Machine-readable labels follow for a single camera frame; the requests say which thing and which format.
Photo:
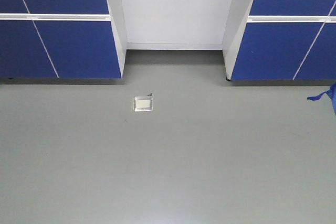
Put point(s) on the blue cloth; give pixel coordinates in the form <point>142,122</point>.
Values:
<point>330,93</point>

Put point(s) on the metal floor socket box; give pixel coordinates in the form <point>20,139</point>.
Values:
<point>143,103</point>

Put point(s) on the blue cabinet right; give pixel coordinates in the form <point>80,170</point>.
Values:
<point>280,40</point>

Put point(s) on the blue cabinet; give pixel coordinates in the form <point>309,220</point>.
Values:
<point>280,40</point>
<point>60,39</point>

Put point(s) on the blue cabinet left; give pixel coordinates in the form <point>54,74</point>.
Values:
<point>60,39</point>

